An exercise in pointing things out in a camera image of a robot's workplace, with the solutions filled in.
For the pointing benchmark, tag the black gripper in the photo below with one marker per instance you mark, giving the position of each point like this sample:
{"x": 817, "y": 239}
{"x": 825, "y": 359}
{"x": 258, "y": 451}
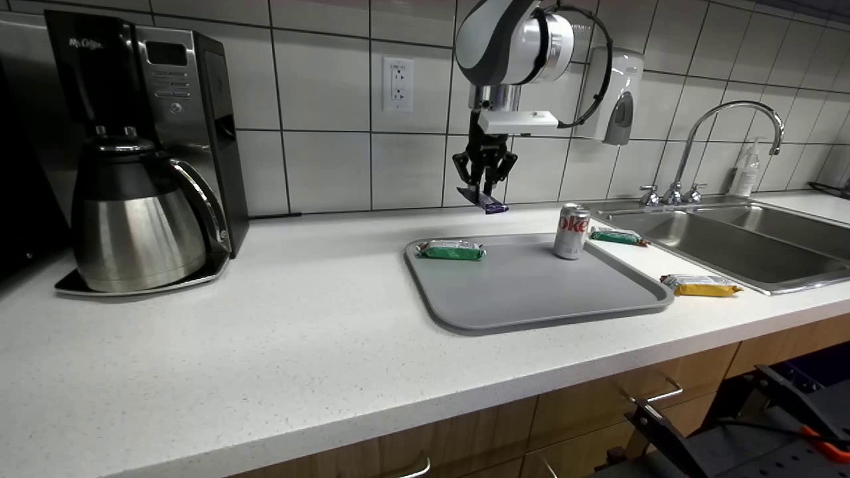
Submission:
{"x": 485, "y": 152}

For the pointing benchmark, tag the green and white chocolate bar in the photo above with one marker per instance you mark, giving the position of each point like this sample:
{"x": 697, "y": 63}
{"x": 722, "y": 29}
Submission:
{"x": 615, "y": 233}

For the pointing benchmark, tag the yellow chocolate bar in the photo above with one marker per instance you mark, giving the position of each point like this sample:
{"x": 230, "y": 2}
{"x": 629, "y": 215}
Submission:
{"x": 704, "y": 286}

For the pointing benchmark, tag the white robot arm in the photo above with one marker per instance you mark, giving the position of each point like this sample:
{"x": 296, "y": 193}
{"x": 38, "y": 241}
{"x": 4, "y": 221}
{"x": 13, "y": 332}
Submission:
{"x": 505, "y": 39}

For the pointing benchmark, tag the grey plastic tray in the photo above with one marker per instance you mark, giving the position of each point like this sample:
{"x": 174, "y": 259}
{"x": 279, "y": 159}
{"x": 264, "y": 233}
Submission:
{"x": 531, "y": 286}

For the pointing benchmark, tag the red and white soda can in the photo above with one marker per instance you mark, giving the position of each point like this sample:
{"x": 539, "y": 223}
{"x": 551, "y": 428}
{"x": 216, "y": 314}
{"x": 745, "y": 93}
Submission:
{"x": 571, "y": 231}

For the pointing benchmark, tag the clear soap bottle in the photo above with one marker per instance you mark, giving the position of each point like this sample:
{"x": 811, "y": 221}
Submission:
{"x": 745, "y": 172}

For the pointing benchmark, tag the stainless steel sink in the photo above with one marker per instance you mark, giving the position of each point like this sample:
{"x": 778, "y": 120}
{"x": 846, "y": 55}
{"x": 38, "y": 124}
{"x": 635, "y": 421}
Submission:
{"x": 753, "y": 247}

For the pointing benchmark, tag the black coffee maker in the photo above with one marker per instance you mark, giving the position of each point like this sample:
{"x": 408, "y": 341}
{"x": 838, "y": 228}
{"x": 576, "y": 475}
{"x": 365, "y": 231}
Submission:
{"x": 188, "y": 81}

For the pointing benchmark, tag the black stand with orange part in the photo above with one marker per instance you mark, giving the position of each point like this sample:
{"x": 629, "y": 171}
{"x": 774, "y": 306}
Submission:
{"x": 708, "y": 442}

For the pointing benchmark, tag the steel coffee carafe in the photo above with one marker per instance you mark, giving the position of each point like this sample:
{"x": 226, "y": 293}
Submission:
{"x": 137, "y": 228}

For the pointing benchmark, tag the black microwave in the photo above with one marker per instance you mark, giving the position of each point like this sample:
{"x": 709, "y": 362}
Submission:
{"x": 26, "y": 175}

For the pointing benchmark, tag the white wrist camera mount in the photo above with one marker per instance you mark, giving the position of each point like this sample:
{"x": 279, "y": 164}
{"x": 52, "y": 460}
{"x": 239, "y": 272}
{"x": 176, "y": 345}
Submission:
{"x": 518, "y": 120}

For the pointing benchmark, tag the white wall outlet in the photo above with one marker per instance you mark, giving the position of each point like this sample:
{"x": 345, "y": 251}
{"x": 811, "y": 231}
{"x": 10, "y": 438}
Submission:
{"x": 398, "y": 85}

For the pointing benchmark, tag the white wall soap dispenser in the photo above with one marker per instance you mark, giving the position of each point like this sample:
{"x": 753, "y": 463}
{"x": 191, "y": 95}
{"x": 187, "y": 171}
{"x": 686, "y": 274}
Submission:
{"x": 625, "y": 95}

